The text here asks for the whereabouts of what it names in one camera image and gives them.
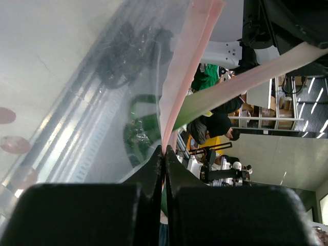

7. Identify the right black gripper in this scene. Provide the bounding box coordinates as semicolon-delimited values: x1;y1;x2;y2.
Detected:
242;1;327;72

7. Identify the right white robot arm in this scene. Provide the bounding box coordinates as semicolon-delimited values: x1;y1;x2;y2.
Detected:
201;1;327;74

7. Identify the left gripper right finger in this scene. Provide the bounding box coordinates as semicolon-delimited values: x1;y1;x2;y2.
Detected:
165;146;320;245

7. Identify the clear zip top bag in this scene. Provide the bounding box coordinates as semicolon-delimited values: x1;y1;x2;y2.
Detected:
0;0;226;223

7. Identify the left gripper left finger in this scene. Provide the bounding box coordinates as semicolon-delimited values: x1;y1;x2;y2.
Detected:
1;147;162;245

